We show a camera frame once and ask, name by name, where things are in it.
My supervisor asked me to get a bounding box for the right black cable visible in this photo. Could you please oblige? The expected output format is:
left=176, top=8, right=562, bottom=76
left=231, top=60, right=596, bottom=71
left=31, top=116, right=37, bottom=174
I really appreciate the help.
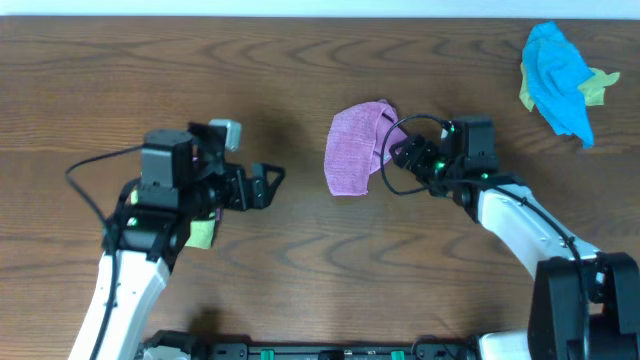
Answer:
left=379, top=113, right=591, bottom=360

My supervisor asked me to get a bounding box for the left black cable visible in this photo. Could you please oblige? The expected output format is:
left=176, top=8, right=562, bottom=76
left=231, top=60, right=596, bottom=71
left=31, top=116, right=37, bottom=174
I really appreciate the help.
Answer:
left=64, top=144, right=146, bottom=360

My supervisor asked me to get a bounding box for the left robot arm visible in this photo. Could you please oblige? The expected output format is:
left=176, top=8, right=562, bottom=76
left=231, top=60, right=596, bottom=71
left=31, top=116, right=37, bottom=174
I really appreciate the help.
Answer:
left=70, top=119, right=285, bottom=359

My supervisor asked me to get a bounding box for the blue crumpled cloth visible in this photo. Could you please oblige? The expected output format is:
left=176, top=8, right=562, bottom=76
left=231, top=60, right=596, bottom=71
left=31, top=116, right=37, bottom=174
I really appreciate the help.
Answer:
left=522, top=21, right=595, bottom=148

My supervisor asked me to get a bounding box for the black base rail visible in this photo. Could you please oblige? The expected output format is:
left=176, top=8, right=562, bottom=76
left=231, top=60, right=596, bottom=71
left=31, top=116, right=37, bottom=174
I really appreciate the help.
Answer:
left=134, top=330, right=480, bottom=360

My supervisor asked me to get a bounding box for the folded green cloth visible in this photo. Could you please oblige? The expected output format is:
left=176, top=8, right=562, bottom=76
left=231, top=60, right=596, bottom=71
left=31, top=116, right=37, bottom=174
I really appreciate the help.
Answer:
left=122, top=189, right=219, bottom=256

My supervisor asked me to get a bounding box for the black cable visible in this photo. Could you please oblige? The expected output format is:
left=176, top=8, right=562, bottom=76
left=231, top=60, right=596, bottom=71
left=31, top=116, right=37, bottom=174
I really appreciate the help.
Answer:
left=379, top=113, right=591, bottom=360
left=64, top=144, right=146, bottom=360

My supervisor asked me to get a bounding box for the purple microfiber cloth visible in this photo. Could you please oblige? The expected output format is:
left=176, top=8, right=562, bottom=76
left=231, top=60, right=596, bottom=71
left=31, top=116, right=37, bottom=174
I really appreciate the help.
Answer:
left=324, top=99, right=407, bottom=196

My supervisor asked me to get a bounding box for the yellow-green crumpled cloth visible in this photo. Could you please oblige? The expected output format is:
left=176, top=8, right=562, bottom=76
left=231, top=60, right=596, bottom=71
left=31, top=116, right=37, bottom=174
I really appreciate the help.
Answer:
left=519, top=63, right=620, bottom=112

